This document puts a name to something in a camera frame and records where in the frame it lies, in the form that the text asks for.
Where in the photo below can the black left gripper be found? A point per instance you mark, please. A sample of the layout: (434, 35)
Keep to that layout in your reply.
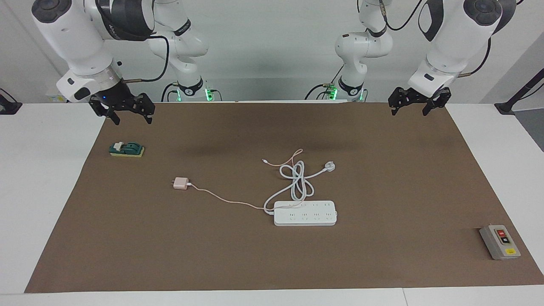
(418, 97)

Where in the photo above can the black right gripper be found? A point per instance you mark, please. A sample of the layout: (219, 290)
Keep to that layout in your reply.
(117, 95)

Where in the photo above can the pink charger block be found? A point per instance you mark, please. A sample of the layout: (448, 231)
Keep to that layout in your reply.
(180, 183)

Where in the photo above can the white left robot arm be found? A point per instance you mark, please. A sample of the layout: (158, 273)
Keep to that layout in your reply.
(459, 38)

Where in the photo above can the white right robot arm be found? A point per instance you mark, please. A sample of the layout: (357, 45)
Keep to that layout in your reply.
(72, 38)

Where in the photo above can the white power strip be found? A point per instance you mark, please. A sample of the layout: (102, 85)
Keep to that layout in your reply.
(306, 216)

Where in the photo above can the white yellow background box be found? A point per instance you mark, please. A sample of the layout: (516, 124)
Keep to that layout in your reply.
(57, 99)

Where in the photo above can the black table clamp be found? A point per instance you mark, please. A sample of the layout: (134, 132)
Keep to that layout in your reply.
(8, 108)

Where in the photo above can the brown table mat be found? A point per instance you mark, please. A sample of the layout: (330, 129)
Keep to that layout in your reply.
(170, 246)

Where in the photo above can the green knife switch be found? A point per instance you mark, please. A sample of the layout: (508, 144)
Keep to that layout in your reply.
(127, 149)

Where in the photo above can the black camera stand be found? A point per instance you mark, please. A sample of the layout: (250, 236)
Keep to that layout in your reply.
(505, 108)

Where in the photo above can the grey on-off switch box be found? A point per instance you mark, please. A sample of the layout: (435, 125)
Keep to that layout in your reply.
(501, 244)

